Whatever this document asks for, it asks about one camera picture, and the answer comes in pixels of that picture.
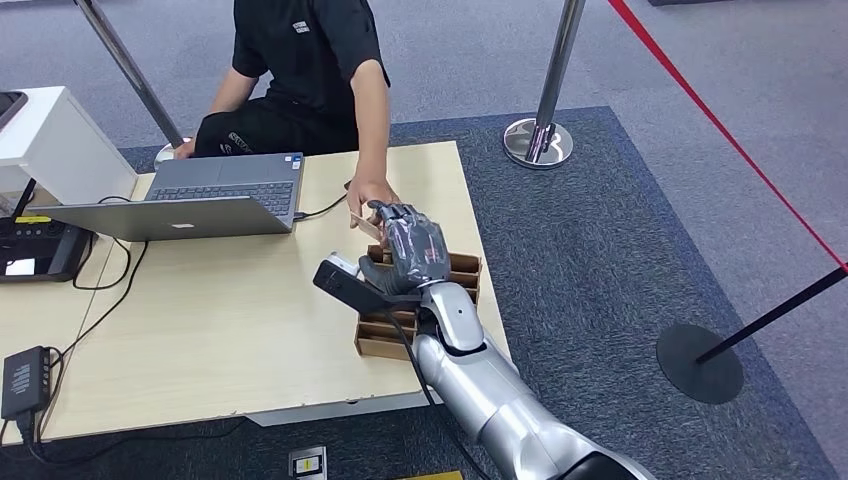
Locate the thin black looped cable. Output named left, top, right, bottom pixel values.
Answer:
left=71, top=194, right=134, bottom=292

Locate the brown slotted wooden card holder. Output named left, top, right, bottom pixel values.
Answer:
left=353, top=244, right=484, bottom=363

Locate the grey open laptop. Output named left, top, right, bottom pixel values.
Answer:
left=26, top=152, right=305, bottom=243

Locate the person's left hand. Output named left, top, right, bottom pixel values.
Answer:
left=345, top=176, right=401, bottom=231

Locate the black power adapter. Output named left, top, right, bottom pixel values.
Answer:
left=0, top=345, right=54, bottom=422

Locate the floor socket plate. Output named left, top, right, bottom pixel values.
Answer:
left=288, top=444, right=329, bottom=480

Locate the long black power cable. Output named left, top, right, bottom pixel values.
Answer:
left=33, top=239, right=150, bottom=442

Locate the dark tablet screen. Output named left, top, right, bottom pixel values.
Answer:
left=0, top=90, right=29, bottom=131

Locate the chrome stanchion with round base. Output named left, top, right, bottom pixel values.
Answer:
left=502, top=0, right=588, bottom=171
left=72, top=0, right=195, bottom=171

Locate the black desktop device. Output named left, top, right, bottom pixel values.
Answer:
left=0, top=177, right=95, bottom=285

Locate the black stanchion with round base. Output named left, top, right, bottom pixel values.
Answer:
left=655, top=264, right=848, bottom=406

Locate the white box cabinet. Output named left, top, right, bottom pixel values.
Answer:
left=0, top=85, right=139, bottom=207

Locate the black wrist camera pale box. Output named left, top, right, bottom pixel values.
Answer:
left=311, top=250, right=423, bottom=317

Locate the dark blue carpet mat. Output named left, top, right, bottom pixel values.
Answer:
left=117, top=105, right=840, bottom=480

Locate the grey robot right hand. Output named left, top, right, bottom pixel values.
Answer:
left=357, top=199, right=452, bottom=297

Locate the black cable under table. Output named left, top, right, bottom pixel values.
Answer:
left=0, top=415, right=248, bottom=468

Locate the patterned card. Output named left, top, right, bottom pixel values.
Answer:
left=348, top=211, right=385, bottom=244

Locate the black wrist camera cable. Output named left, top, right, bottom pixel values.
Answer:
left=384, top=309, right=493, bottom=480

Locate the person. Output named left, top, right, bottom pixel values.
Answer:
left=173, top=0, right=401, bottom=231

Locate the red barrier belt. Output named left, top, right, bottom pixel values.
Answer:
left=607, top=0, right=848, bottom=274

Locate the black card reader cable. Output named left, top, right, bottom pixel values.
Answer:
left=293, top=192, right=350, bottom=222

